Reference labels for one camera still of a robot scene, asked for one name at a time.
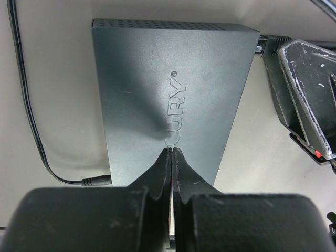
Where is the black ethernet cable long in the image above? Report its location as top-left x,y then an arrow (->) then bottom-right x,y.
255,35 -> 291,56

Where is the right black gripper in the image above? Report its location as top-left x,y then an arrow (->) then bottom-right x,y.
262,40 -> 335,173

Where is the black network switch box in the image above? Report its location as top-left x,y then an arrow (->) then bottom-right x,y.
91,18 -> 260,186

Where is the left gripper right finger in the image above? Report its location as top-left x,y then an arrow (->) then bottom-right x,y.
172,148 -> 222,205

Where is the thin black power cord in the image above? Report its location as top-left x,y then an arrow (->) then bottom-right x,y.
6,0 -> 113,187

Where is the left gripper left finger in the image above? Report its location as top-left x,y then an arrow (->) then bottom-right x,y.
128,148 -> 172,200

